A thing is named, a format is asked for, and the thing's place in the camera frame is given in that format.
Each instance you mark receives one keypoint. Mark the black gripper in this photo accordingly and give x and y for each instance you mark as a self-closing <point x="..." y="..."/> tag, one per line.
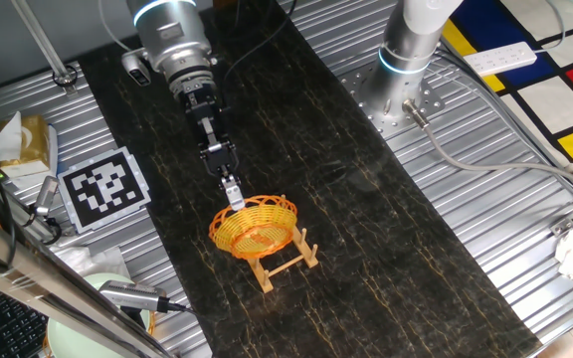
<point x="204" y="112"/>

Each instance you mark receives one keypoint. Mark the orange woven oval basket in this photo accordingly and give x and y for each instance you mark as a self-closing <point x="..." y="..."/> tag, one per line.
<point x="261" y="233"/>

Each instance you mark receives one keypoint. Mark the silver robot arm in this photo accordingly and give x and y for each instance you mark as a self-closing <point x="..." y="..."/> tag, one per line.
<point x="172" y="40"/>

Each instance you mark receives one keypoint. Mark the wooden dish rack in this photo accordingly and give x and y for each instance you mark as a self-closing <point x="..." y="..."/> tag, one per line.
<point x="265" y="281"/>

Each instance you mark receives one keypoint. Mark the black white marker board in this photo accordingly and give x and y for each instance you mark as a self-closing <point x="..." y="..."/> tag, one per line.
<point x="102" y="189"/>

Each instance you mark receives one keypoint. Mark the white crumpled plastic bag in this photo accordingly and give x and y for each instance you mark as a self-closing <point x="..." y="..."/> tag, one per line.
<point x="92" y="261"/>

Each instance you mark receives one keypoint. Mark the black marble pattern mat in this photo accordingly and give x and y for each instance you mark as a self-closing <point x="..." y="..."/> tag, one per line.
<point x="366" y="248"/>

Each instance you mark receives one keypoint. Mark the yellow tissue box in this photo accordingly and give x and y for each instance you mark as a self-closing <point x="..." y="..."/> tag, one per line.
<point x="35" y="144"/>

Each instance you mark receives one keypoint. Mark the metal pole with clamp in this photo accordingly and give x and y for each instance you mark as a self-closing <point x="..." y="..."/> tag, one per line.
<point x="43" y="45"/>

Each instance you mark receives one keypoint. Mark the shiny metal bar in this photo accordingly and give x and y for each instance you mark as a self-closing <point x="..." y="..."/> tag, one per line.
<point x="28" y="283"/>

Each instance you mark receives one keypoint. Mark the pale green plate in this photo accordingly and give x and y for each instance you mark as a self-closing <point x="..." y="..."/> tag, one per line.
<point x="72" y="343"/>

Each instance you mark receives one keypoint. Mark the black keyboard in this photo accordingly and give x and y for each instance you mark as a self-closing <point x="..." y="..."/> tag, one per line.
<point x="3" y="323"/>

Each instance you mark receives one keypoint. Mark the white power strip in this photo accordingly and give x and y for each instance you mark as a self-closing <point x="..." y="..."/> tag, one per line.
<point x="500" y="58"/>

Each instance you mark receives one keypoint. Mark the colourful block pattern rug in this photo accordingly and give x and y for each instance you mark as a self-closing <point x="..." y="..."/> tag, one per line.
<point x="555" y="99"/>

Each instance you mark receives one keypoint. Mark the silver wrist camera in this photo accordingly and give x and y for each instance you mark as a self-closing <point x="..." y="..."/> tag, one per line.
<point x="137" y="69"/>

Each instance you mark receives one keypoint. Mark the silver camera on stand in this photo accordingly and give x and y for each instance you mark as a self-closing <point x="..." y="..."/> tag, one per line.
<point x="132" y="294"/>

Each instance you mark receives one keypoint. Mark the small silver camera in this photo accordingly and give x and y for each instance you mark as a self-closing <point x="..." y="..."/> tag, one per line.
<point x="47" y="194"/>

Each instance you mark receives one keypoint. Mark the black camera clamp mount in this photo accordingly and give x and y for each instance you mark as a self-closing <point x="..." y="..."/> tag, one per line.
<point x="53" y="231"/>

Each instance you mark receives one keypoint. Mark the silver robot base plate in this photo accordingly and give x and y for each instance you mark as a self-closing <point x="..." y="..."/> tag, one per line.
<point x="431" y="102"/>

